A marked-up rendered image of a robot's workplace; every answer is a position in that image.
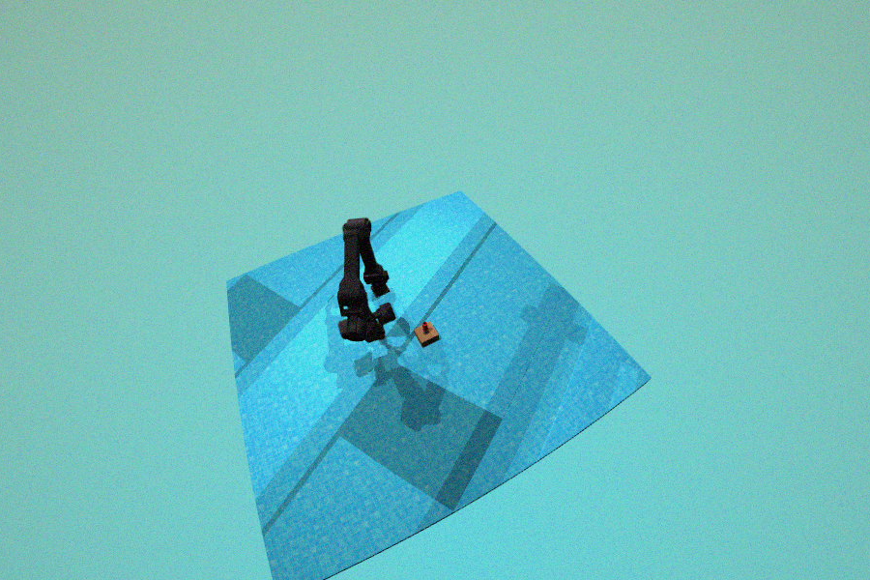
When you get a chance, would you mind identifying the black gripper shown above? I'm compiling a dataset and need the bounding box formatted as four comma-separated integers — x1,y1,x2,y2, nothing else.
337,303,395,339

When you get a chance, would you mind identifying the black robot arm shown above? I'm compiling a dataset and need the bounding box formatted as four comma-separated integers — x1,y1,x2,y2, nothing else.
337,217,390,343

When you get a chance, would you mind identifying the tan square block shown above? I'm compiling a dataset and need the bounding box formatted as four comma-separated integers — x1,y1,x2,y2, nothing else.
414,322,439,348

